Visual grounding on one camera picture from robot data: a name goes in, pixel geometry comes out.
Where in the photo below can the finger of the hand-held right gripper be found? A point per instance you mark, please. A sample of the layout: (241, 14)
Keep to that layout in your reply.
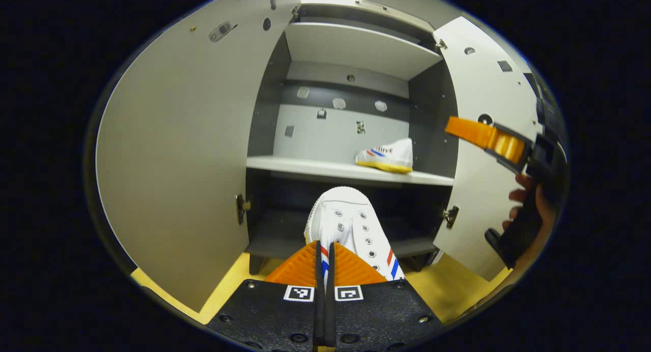
(503, 143)

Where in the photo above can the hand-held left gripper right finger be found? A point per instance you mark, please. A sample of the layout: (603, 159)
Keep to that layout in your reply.
(381, 316)

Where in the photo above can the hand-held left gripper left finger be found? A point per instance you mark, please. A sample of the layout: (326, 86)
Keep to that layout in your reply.
(269, 316)

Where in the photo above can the white shoe cabinet door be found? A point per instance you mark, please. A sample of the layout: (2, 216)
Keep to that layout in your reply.
(178, 164)
(483, 199)

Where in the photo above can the white striped shoe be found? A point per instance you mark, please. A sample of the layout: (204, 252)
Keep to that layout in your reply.
(351, 214)
(389, 156)

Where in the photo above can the white shoe cabinet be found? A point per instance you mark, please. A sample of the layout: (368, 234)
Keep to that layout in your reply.
(351, 47)

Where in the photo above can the white cabinet drawer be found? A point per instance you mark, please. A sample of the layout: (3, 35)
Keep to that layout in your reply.
(356, 8)

